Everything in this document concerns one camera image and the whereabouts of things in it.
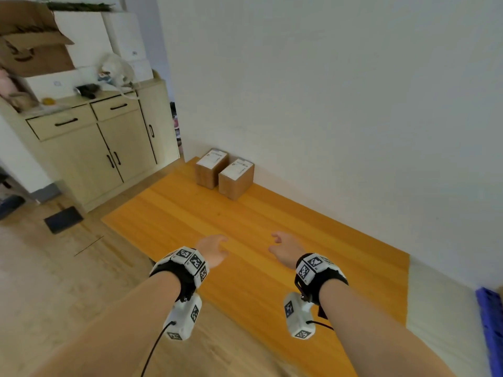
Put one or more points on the person's right hand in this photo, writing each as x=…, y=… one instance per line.
x=289, y=251

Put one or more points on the person's left hand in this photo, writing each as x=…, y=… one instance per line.
x=210, y=251

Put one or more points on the small cardboard box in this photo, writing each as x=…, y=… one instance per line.
x=233, y=188
x=206, y=176

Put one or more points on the blue perforated plastic pallet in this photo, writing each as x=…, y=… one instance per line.
x=491, y=329

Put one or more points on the person's right forearm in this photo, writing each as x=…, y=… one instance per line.
x=377, y=337

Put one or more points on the person's left forearm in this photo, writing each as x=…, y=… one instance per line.
x=106, y=329

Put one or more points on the open cardboard box on cabinet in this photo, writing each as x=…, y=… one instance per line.
x=35, y=54

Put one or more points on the orange wooden table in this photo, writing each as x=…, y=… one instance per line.
x=255, y=251

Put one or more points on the black wristband with marker tags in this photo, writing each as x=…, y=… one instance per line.
x=177, y=272
x=326, y=276

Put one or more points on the dark shoe rack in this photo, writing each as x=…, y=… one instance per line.
x=176, y=125

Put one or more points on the dark floor object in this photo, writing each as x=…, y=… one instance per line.
x=63, y=219

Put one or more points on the beige cabinet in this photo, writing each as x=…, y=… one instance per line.
x=78, y=160

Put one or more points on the large white carton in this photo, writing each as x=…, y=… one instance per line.
x=141, y=70
x=55, y=84
x=125, y=35
x=84, y=39

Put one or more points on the small black object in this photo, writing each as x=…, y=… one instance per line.
x=88, y=91

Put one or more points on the white plastic bag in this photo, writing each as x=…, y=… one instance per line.
x=118, y=72

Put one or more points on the dark broom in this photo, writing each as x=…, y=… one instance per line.
x=11, y=206

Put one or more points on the small yellow object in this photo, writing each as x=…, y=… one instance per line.
x=47, y=101

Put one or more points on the beige cup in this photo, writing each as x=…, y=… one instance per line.
x=21, y=102

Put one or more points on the pink bottle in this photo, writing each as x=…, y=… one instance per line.
x=7, y=84

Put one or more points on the dark green plant sprigs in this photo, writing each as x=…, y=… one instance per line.
x=78, y=6

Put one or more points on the white marker-tagged wrist camera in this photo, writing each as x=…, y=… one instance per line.
x=298, y=318
x=182, y=318

